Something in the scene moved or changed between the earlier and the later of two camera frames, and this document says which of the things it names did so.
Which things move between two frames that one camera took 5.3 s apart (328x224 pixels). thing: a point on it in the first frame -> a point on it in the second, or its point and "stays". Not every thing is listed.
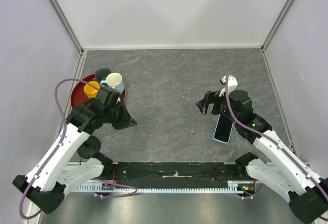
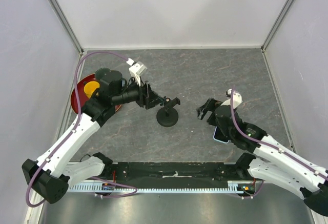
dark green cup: [102, 73] stays
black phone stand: [90, 148] -> [168, 116]
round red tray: [78, 95] stays
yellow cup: [91, 91] stays
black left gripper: [127, 120] -> [146, 96]
